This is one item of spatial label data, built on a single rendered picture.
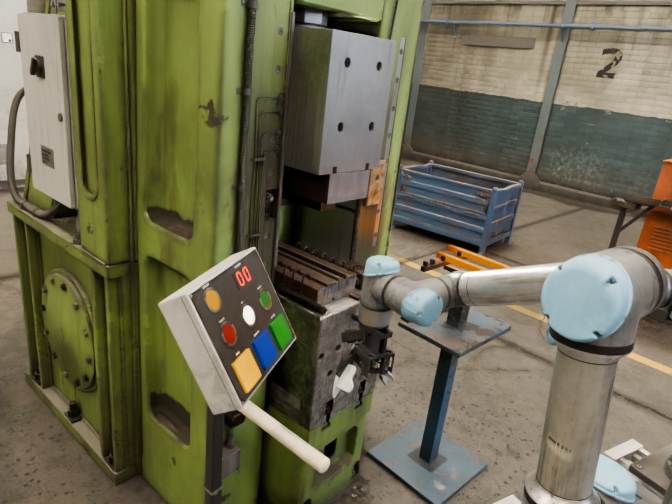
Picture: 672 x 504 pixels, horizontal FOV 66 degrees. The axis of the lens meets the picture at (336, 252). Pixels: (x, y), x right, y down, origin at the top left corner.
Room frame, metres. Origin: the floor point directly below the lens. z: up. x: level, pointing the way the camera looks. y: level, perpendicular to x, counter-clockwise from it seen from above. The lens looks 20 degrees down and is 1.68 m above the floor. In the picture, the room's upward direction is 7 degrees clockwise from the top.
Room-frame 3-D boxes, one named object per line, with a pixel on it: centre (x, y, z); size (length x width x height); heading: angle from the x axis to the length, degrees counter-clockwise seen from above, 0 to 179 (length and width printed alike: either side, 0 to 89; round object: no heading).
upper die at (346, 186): (1.74, 0.14, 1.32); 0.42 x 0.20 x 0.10; 51
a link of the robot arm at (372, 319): (1.06, -0.11, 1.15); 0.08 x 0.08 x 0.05
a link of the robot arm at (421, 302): (0.99, -0.18, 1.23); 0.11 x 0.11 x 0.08; 40
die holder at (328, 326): (1.79, 0.12, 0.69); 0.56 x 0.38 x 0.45; 51
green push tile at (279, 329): (1.19, 0.12, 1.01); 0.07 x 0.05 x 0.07; 166
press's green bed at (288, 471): (1.79, 0.12, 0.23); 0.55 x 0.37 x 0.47; 51
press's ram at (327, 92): (1.78, 0.12, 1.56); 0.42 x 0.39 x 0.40; 51
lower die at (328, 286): (1.74, 0.14, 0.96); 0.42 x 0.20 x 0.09; 51
